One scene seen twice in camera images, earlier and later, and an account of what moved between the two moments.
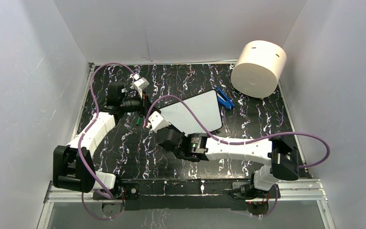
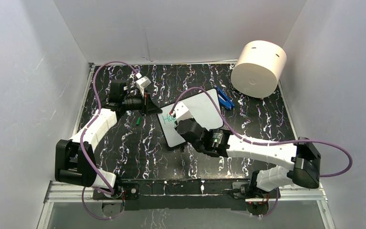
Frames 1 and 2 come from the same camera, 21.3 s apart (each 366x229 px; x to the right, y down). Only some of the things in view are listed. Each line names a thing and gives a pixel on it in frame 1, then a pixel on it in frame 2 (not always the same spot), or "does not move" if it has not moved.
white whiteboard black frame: x=206 y=107 does not move
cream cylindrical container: x=260 y=65 does not move
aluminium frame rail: x=311 y=190 does not move
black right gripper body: x=175 y=129 → x=198 y=147
